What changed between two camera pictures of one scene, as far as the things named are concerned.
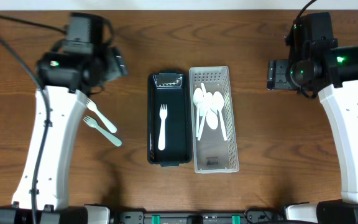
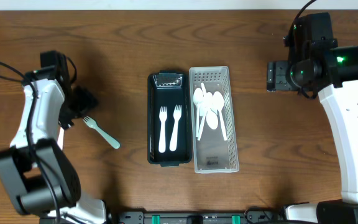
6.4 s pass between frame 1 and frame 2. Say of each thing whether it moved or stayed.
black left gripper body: moved
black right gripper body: stayed
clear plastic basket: stayed
